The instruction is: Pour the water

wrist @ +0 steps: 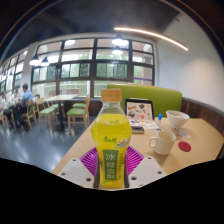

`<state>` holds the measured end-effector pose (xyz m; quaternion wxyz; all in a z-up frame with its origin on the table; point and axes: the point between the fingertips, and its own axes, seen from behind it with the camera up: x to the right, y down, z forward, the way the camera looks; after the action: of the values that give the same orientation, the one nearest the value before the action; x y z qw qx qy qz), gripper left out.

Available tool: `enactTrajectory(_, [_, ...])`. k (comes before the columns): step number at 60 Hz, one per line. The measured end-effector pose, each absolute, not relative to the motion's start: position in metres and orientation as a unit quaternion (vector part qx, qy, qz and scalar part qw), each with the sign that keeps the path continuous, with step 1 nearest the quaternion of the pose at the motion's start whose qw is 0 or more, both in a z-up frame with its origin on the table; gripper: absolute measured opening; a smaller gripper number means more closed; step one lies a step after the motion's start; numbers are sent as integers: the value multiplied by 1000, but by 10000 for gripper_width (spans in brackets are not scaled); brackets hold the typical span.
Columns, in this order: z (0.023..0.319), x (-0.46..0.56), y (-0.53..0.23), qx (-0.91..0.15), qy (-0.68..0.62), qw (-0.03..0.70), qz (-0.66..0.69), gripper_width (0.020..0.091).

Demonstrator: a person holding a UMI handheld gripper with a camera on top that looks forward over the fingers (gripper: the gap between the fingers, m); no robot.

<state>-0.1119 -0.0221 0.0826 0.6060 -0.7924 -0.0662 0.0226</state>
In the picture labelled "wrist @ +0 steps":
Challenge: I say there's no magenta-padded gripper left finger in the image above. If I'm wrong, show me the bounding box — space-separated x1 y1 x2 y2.
57 147 100 190

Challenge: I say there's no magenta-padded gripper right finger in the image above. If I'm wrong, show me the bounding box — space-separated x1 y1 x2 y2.
125 145 168 190

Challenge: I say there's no yellow drink bottle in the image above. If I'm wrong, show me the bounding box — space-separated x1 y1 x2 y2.
90 88 133 190

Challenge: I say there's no white ribbed mug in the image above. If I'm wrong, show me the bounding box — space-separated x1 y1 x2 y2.
148 130 177 156

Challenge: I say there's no small dark box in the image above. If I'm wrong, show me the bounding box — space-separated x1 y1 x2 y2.
130 125 146 135

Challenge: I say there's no flat round red coaster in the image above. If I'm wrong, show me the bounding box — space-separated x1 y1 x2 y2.
177 141 192 153

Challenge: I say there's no white printed booklet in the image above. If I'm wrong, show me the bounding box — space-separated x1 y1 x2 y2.
131 119 164 132

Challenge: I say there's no small blue-capped bottle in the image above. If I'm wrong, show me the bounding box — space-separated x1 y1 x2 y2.
156 113 164 127

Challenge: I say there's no white bowl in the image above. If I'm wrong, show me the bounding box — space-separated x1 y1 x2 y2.
165 109 191 130

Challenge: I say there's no group of green-seated wooden chairs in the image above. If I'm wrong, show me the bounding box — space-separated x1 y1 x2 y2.
0 96 92 133

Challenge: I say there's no black tablet with stickers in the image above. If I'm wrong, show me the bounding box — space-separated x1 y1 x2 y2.
124 98 155 122

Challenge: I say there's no green upholstered bench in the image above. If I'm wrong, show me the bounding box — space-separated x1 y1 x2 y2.
107 83 184 118

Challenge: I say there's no wooden dining table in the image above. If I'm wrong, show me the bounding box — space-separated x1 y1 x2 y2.
43 93 80 131

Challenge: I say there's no person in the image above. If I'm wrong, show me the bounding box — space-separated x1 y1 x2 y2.
9 89 21 108
0 92 9 118
14 83 34 126

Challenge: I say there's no group of pendant lamps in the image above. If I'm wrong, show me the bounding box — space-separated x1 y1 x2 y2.
29 34 129 67

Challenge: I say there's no long linear ceiling light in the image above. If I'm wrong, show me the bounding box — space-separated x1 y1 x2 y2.
113 26 189 52

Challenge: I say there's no black-framed window wall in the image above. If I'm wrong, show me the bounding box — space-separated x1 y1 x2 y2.
0 37 155 99

